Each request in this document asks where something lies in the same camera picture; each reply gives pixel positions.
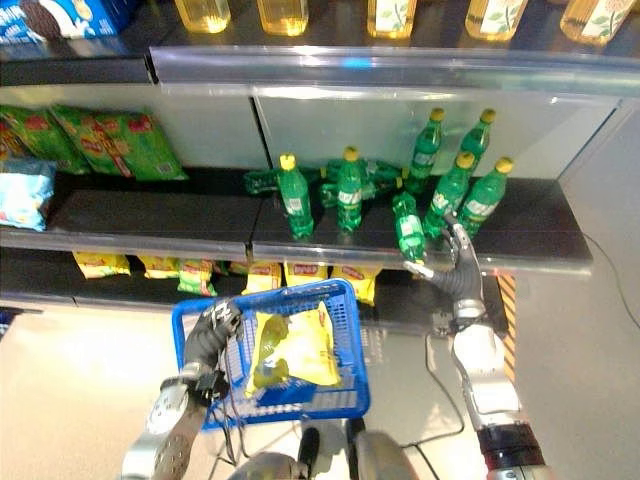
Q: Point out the robot left arm silver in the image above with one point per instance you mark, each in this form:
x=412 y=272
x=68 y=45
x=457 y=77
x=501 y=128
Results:
x=170 y=430

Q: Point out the black low shelf board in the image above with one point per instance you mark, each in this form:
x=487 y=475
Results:
x=50 y=287

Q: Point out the blue plastic shopping basket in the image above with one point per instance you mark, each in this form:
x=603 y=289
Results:
x=350 y=360

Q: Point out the yellow chips bag large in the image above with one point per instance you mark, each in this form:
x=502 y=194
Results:
x=300 y=350

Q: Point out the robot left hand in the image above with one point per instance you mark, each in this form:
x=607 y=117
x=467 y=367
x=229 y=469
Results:
x=207 y=335

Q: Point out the blue cookie box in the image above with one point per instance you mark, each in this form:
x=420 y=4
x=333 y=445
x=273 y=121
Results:
x=65 y=17

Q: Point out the black shelf board with bottles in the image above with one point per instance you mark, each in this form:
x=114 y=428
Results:
x=150 y=215

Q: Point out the green soda bottle yellow cap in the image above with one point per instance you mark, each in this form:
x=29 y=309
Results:
x=482 y=197
x=380 y=186
x=349 y=195
x=409 y=225
x=445 y=197
x=477 y=137
x=425 y=150
x=260 y=181
x=380 y=169
x=296 y=200

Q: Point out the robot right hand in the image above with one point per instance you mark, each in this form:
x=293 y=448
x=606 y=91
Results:
x=462 y=282

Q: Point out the robot right arm silver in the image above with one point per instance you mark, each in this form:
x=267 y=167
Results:
x=492 y=380

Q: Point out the light blue snack bag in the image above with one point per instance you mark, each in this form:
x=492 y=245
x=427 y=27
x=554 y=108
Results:
x=22 y=195

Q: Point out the shelf with clear price rail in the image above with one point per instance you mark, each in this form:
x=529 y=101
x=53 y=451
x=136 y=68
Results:
x=400 y=67

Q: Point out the oil bottle with leaf label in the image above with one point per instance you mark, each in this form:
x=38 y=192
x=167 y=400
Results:
x=595 y=20
x=495 y=17
x=391 y=17

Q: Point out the robot silver legs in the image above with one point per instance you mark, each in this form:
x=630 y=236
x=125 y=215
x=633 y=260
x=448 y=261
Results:
x=380 y=455

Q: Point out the yellow cooking oil bottle plain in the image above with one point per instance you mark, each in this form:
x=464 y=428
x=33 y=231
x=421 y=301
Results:
x=282 y=15
x=202 y=12

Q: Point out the yellow black hazard strip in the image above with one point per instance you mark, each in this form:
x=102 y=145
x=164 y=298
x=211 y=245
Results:
x=508 y=320

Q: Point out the small green chips bag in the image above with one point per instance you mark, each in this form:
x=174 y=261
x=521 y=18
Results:
x=197 y=277

